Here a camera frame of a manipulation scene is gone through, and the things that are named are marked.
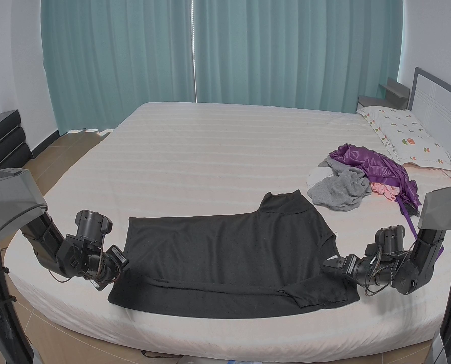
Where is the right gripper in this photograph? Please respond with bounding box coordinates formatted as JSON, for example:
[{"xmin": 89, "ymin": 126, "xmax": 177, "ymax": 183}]
[{"xmin": 321, "ymin": 254, "xmax": 360, "ymax": 281}]

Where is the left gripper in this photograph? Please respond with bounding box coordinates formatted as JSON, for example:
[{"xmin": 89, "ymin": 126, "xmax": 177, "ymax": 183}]
[{"xmin": 104, "ymin": 244, "xmax": 130, "ymax": 277}]

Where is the black T-shirt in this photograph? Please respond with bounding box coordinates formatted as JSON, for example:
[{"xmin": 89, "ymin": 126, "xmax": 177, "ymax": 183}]
[{"xmin": 108, "ymin": 190, "xmax": 360, "ymax": 317}]

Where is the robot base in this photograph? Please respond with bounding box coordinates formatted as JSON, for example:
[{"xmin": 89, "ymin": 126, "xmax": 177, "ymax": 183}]
[{"xmin": 180, "ymin": 355, "xmax": 275, "ymax": 364}]

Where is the grey garment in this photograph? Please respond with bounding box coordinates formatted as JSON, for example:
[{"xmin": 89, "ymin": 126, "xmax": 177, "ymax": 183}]
[{"xmin": 307, "ymin": 158, "xmax": 372, "ymax": 211}]

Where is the pink garment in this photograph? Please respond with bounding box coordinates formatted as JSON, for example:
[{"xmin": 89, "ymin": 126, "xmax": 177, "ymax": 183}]
[{"xmin": 370, "ymin": 182, "xmax": 400, "ymax": 202}]

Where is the white garment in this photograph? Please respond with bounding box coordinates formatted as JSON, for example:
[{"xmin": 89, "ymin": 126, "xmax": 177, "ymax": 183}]
[{"xmin": 306, "ymin": 166, "xmax": 334, "ymax": 187}]

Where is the purple satin garment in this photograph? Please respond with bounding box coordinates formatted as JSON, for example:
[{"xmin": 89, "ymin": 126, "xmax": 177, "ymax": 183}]
[{"xmin": 329, "ymin": 143, "xmax": 447, "ymax": 262}]

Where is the bed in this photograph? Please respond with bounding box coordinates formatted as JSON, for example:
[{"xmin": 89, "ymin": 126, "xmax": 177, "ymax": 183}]
[{"xmin": 4, "ymin": 67, "xmax": 451, "ymax": 359}]

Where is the white printed pillow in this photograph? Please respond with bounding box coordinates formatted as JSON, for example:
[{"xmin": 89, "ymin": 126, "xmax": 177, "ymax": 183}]
[{"xmin": 356, "ymin": 106, "xmax": 451, "ymax": 170}]

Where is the black low cabinet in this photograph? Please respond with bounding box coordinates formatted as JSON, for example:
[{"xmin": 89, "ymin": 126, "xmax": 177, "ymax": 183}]
[{"xmin": 0, "ymin": 109, "xmax": 33, "ymax": 168}]

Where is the grey bedside table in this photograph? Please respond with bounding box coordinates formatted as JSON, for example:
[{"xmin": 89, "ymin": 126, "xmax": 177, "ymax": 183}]
[{"xmin": 357, "ymin": 77, "xmax": 411, "ymax": 110}]

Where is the blue-green curtain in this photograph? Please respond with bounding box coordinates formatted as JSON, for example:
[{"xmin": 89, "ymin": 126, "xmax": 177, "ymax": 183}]
[
  {"xmin": 191, "ymin": 0, "xmax": 404, "ymax": 113},
  {"xmin": 40, "ymin": 0, "xmax": 197, "ymax": 135}
]

